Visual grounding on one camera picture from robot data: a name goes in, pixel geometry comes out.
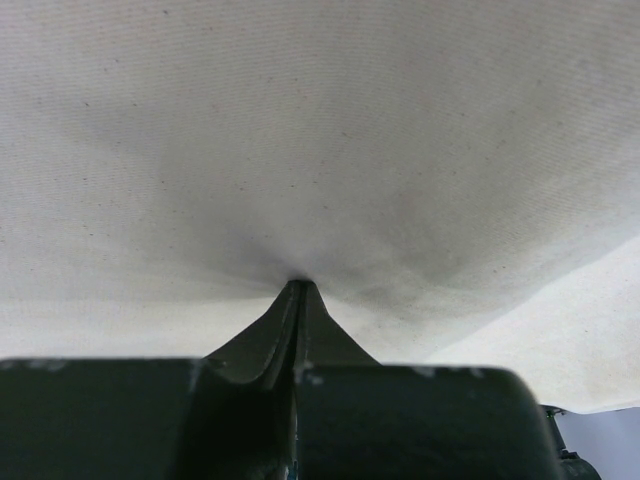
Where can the beige cloth wrap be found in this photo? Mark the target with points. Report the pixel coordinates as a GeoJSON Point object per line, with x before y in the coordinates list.
{"type": "Point", "coordinates": [459, 178]}

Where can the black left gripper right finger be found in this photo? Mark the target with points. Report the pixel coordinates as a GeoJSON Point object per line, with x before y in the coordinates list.
{"type": "Point", "coordinates": [358, 419]}

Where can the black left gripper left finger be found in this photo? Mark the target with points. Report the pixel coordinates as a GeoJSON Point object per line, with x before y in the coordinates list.
{"type": "Point", "coordinates": [227, 415]}

